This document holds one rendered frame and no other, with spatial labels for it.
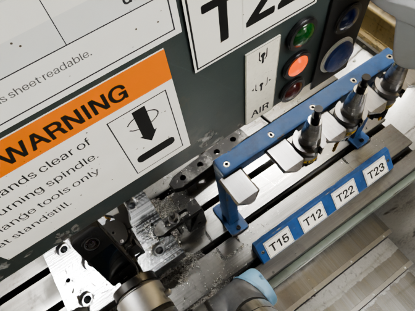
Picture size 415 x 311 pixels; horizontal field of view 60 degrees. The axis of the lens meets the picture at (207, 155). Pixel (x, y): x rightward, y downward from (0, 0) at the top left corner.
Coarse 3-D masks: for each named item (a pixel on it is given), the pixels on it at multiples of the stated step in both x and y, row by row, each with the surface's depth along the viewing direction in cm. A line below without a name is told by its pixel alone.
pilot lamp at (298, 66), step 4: (304, 56) 28; (296, 60) 28; (300, 60) 28; (304, 60) 28; (296, 64) 28; (300, 64) 28; (304, 64) 28; (292, 68) 28; (296, 68) 28; (300, 68) 28; (288, 72) 28; (292, 72) 28; (296, 72) 29; (292, 76) 29
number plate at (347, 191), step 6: (342, 186) 93; (348, 186) 94; (354, 186) 94; (336, 192) 93; (342, 192) 93; (348, 192) 94; (354, 192) 95; (336, 198) 93; (342, 198) 94; (348, 198) 95; (336, 204) 94; (342, 204) 94
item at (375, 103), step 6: (372, 90) 75; (372, 96) 74; (378, 96) 74; (366, 102) 74; (372, 102) 74; (378, 102) 73; (384, 102) 73; (372, 108) 73; (378, 108) 73; (384, 108) 73; (372, 114) 73
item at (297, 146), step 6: (294, 138) 70; (324, 138) 70; (294, 144) 70; (324, 144) 69; (300, 150) 69; (306, 150) 69; (312, 150) 69; (318, 150) 71; (306, 156) 70; (312, 156) 70
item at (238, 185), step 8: (240, 168) 69; (232, 176) 69; (240, 176) 69; (248, 176) 69; (224, 184) 68; (232, 184) 68; (240, 184) 68; (248, 184) 68; (232, 192) 67; (240, 192) 67; (248, 192) 67; (256, 192) 67; (240, 200) 66; (248, 200) 66
